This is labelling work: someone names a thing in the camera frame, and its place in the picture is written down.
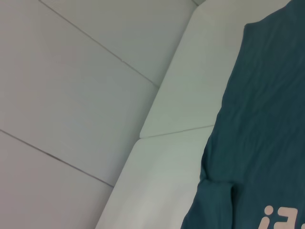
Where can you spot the teal t-shirt with FREE print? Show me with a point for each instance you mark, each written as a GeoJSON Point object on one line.
{"type": "Point", "coordinates": [262, 95]}

